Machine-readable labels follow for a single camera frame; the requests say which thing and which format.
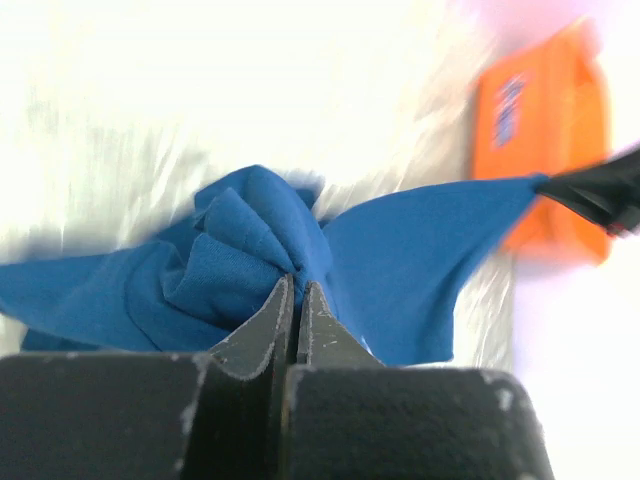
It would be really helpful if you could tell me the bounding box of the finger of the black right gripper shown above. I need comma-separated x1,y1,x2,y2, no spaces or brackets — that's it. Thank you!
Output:
537,147,639,237

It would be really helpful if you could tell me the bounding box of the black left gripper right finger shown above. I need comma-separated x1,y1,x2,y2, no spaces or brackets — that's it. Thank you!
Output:
297,281,383,368

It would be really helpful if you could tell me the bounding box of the orange plastic basket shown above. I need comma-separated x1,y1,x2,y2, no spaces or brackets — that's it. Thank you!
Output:
472,18,611,264

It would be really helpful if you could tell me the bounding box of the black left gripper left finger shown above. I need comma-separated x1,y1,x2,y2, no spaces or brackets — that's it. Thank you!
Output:
210,275,295,380

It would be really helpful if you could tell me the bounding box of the blue t shirt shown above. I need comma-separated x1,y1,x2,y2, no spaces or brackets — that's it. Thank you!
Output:
1,166,540,366

